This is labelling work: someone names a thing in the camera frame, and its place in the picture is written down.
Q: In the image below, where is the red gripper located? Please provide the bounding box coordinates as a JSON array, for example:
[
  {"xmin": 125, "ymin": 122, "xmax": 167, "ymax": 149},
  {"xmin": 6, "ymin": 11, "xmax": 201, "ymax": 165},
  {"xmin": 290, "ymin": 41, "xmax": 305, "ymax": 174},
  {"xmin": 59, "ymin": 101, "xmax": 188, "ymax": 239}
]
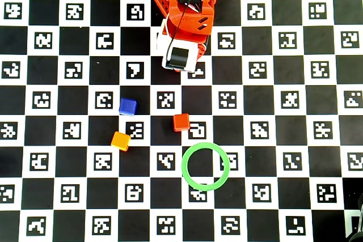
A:
[{"xmin": 153, "ymin": 0, "xmax": 213, "ymax": 62}]

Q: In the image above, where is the blue cube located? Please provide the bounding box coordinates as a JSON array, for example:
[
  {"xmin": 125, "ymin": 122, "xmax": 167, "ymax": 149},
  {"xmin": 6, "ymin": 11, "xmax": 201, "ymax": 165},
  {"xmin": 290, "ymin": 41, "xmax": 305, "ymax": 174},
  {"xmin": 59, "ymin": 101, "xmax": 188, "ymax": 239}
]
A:
[{"xmin": 118, "ymin": 97, "xmax": 138, "ymax": 117}]

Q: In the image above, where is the red cube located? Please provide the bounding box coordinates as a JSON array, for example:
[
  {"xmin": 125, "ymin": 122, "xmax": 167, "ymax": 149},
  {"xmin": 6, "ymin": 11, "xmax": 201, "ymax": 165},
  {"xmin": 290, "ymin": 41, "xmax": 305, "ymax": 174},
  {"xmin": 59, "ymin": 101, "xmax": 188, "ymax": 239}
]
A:
[{"xmin": 172, "ymin": 113, "xmax": 190, "ymax": 132}]

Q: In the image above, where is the orange cube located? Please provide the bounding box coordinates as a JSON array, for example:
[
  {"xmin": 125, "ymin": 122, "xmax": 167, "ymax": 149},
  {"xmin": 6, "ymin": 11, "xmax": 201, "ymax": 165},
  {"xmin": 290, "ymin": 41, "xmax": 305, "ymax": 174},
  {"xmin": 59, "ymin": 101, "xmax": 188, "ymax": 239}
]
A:
[{"xmin": 110, "ymin": 131, "xmax": 132, "ymax": 152}]

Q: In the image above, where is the checkerboard marker mat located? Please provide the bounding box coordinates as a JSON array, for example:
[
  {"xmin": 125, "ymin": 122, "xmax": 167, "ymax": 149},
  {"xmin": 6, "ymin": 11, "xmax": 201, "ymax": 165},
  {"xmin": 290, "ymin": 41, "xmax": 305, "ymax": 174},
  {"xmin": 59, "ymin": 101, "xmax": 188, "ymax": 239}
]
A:
[{"xmin": 0, "ymin": 0, "xmax": 363, "ymax": 242}]

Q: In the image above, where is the black camera cable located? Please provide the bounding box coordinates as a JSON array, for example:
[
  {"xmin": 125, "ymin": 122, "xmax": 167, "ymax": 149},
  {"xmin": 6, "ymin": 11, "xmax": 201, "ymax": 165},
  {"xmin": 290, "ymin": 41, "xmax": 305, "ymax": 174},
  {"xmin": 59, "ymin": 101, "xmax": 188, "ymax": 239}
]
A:
[{"xmin": 166, "ymin": 0, "xmax": 199, "ymax": 63}]

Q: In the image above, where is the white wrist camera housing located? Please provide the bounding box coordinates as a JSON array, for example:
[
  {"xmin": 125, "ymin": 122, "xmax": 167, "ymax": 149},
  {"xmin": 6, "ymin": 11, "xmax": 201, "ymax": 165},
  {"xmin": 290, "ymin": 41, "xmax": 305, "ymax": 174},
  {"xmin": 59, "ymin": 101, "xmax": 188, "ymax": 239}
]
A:
[{"xmin": 156, "ymin": 19, "xmax": 201, "ymax": 73}]

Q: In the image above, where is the green flat ring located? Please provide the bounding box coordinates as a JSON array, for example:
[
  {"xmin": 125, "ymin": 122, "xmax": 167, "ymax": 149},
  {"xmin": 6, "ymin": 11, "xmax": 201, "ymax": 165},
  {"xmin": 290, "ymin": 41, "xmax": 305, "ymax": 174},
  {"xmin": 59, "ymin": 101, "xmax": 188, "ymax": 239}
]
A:
[{"xmin": 181, "ymin": 142, "xmax": 230, "ymax": 192}]

